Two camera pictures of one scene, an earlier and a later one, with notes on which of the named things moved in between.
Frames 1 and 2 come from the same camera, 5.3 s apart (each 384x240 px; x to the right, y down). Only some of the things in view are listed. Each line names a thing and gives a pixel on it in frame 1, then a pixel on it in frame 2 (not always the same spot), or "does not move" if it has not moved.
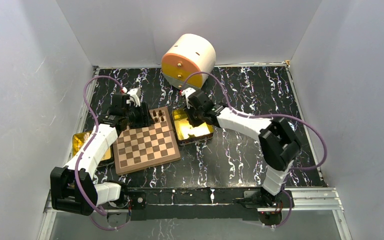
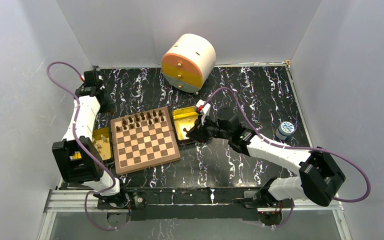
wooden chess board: [142, 147] does not move
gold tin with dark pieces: [185, 133] does not move
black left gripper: [146, 120] → [110, 107]
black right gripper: [191, 121] → [197, 132]
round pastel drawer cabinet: [190, 60] does not move
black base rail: [220, 203] does not move
